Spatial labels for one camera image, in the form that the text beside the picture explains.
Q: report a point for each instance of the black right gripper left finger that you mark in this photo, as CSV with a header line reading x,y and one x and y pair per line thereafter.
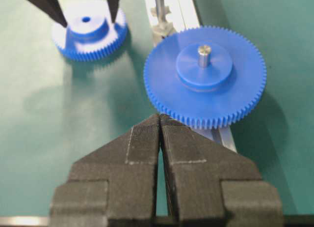
x,y
114,186

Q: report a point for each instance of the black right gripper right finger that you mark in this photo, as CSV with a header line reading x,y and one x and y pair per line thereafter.
x,y
212,186

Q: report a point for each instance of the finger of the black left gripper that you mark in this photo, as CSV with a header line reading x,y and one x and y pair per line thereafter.
x,y
113,8
52,8

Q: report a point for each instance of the small blue gear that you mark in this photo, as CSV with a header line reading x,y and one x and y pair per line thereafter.
x,y
90,34

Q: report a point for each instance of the large blue gear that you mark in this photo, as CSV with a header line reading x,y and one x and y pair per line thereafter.
x,y
216,96

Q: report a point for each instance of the steel shaft through large gear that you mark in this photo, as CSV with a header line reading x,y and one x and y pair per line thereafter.
x,y
204,53

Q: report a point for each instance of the grey shaft mounting bracket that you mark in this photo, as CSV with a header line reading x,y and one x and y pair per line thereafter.
x,y
162,30

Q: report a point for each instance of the aluminium extrusion rail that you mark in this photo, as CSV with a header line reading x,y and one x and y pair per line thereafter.
x,y
182,13

